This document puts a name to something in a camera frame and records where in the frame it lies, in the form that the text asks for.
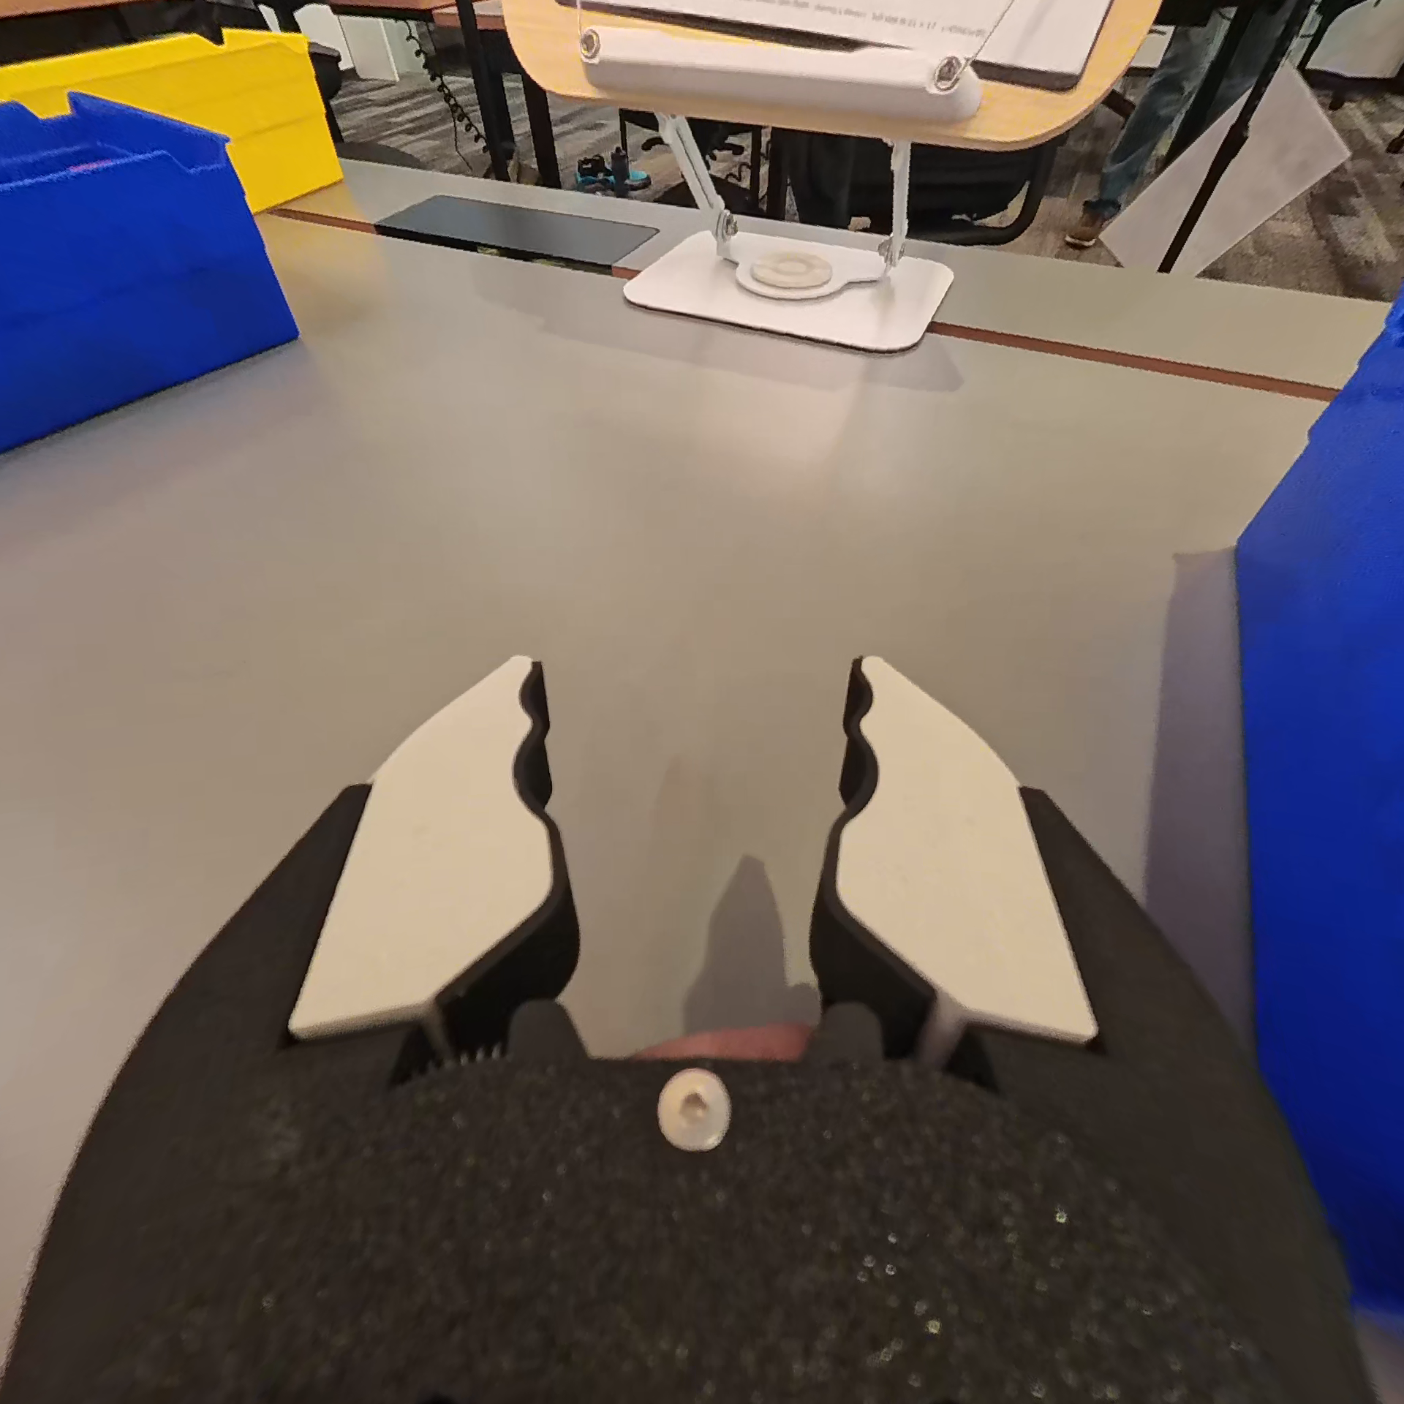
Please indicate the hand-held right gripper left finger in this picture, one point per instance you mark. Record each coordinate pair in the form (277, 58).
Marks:
(428, 878)

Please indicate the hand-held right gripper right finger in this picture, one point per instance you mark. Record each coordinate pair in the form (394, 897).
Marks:
(966, 890)

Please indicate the blue plastic bin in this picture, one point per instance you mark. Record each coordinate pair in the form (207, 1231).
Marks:
(1339, 835)
(132, 308)

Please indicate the white book stand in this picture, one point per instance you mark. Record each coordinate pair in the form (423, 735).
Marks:
(877, 297)

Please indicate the black flat panel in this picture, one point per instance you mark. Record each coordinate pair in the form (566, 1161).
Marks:
(516, 232)

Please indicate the white angled panel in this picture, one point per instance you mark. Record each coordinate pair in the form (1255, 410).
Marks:
(1250, 188)

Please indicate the yellow plastic bin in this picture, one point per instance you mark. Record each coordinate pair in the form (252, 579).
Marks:
(219, 111)

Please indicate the printed instruction sheet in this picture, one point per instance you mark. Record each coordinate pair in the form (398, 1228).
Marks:
(1031, 28)

